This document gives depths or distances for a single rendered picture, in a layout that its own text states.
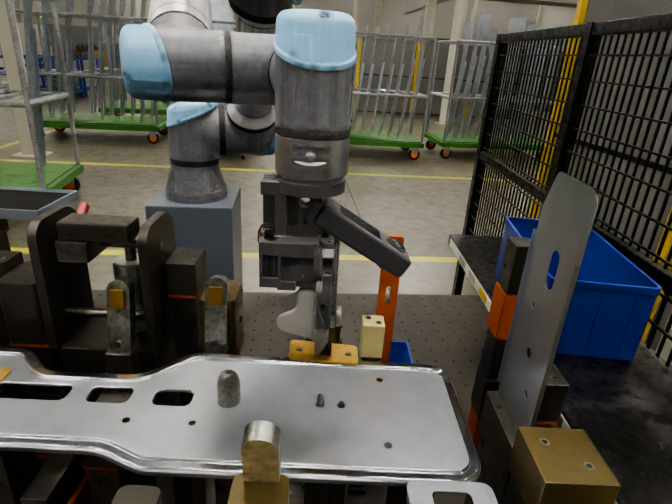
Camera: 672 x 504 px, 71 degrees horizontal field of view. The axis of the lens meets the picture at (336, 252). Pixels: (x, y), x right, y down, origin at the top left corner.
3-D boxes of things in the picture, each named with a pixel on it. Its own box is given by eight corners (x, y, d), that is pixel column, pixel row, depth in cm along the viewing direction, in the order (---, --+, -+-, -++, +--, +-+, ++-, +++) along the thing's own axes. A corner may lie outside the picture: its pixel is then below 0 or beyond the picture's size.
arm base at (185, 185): (173, 186, 125) (170, 149, 122) (230, 188, 127) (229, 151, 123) (158, 203, 112) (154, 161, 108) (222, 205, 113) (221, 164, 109)
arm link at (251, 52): (227, 30, 55) (232, 27, 46) (319, 37, 58) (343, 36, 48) (229, 100, 58) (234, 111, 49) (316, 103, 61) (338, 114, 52)
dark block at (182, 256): (181, 455, 93) (164, 262, 77) (191, 429, 99) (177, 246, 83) (207, 456, 93) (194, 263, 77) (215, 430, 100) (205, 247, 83)
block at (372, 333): (347, 494, 87) (363, 325, 73) (346, 478, 90) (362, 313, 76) (365, 495, 87) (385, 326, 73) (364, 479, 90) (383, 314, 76)
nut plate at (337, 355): (288, 359, 56) (288, 351, 55) (290, 341, 59) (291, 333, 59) (358, 366, 56) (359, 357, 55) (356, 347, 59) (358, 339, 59)
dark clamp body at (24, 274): (36, 461, 90) (-9, 282, 75) (68, 417, 101) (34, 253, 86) (74, 462, 90) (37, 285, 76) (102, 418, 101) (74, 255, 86)
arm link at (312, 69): (344, 17, 48) (371, 12, 40) (338, 127, 52) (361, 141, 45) (267, 11, 46) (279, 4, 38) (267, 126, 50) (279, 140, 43)
